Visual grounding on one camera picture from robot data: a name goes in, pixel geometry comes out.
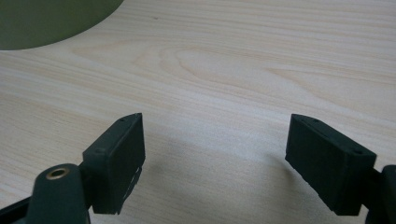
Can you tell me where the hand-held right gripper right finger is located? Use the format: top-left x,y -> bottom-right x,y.
285,113 -> 377,217

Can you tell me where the green round trash bin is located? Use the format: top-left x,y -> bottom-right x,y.
0,0 -> 125,51

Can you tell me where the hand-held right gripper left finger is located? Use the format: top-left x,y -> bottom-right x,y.
82,112 -> 147,216

